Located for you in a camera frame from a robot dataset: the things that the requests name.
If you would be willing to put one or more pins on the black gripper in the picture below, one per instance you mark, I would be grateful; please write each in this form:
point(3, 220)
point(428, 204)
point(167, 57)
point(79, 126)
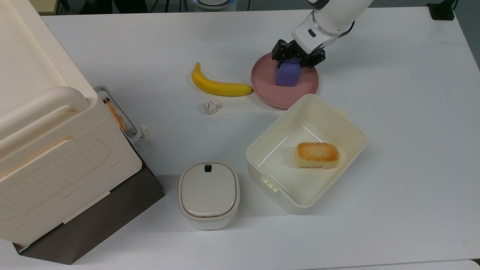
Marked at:
point(291, 51)

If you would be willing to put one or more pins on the purple foam cube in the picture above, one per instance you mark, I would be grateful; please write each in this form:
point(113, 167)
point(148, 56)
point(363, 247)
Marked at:
point(288, 74)

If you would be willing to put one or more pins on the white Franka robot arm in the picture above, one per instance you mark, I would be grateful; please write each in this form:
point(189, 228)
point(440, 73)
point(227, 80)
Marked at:
point(333, 18)

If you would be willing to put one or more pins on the pink round plate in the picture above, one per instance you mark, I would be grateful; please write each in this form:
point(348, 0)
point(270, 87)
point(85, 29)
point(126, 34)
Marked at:
point(266, 86)

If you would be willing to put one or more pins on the yellow banana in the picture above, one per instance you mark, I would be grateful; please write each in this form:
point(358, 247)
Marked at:
point(221, 89)

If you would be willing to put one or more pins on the crumpled white paper ball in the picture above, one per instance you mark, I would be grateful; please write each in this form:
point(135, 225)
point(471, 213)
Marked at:
point(212, 107)
point(144, 131)

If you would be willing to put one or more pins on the toasted bread piece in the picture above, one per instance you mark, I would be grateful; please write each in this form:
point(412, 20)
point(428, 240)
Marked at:
point(317, 154)

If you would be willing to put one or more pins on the cream open plastic bin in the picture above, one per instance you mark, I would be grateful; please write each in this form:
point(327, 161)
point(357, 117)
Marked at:
point(311, 187)

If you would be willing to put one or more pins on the black table clamp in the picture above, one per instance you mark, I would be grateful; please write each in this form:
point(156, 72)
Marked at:
point(441, 10)

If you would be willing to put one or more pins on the small beige lidded trash can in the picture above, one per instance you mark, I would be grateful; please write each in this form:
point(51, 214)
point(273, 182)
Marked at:
point(208, 195)

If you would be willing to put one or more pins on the dark wood drawer box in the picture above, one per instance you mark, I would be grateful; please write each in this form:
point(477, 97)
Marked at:
point(112, 210)

